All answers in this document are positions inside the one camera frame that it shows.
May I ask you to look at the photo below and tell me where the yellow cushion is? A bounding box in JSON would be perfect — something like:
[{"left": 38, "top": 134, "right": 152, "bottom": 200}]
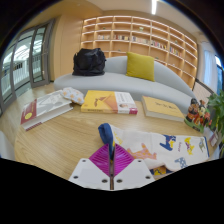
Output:
[{"left": 125, "top": 51, "right": 156, "bottom": 83}]

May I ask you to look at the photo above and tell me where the white towel with colourful print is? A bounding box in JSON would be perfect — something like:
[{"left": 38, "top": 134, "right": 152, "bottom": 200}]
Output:
[{"left": 97, "top": 122, "right": 211, "bottom": 177}]

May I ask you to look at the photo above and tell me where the white sheer curtain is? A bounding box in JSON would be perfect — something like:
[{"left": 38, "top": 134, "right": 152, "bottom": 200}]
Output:
[{"left": 201, "top": 41, "right": 218, "bottom": 94}]

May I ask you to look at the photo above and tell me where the grey-framed glass door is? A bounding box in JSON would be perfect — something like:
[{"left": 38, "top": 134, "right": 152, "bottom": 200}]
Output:
[{"left": 0, "top": 19, "right": 56, "bottom": 114}]

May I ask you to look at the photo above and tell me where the black bag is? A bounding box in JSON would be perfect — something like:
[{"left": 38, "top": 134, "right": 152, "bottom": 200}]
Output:
[{"left": 71, "top": 47, "right": 108, "bottom": 77}]

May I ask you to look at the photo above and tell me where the red and white book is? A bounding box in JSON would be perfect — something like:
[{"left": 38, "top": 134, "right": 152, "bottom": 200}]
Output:
[{"left": 19, "top": 89, "right": 74, "bottom": 132}]

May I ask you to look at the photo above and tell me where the small patterned white pillow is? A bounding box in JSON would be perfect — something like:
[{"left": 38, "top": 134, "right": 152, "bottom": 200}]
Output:
[{"left": 60, "top": 86, "right": 86, "bottom": 106}]

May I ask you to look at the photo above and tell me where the green potted plant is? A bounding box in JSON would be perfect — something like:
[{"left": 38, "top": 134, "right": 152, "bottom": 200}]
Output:
[{"left": 206, "top": 89, "right": 224, "bottom": 141}]

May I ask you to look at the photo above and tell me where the wooden shelf unit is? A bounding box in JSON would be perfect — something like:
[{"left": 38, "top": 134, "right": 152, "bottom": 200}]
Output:
[{"left": 79, "top": 14, "right": 199, "bottom": 90}]

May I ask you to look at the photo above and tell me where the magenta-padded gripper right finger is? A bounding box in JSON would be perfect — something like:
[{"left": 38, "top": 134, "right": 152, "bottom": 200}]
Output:
[{"left": 111, "top": 143, "right": 156, "bottom": 191}]

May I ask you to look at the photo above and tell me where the dark-framed window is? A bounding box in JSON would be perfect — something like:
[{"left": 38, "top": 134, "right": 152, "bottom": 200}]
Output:
[{"left": 214, "top": 54, "right": 224, "bottom": 96}]

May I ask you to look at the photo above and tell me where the yellow and orange book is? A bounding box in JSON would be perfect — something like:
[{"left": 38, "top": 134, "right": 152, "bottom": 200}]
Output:
[{"left": 80, "top": 89, "right": 139, "bottom": 116}]

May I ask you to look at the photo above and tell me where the light grey curved sofa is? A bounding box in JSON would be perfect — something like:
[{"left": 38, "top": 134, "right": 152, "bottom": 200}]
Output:
[{"left": 53, "top": 55, "right": 196, "bottom": 113}]

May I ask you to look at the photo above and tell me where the colourful figurine set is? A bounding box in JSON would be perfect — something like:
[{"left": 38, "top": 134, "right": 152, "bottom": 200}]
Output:
[{"left": 183, "top": 97, "right": 213, "bottom": 134}]

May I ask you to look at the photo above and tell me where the long ceiling light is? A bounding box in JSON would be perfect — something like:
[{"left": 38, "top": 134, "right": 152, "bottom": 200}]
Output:
[{"left": 150, "top": 0, "right": 159, "bottom": 15}]

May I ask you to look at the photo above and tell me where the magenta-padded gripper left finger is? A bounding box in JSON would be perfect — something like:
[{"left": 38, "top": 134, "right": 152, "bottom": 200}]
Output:
[{"left": 68, "top": 143, "right": 113, "bottom": 191}]

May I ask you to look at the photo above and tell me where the plain yellow book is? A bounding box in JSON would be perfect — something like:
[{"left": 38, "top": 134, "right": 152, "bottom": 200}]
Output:
[{"left": 141, "top": 95, "right": 186, "bottom": 123}]

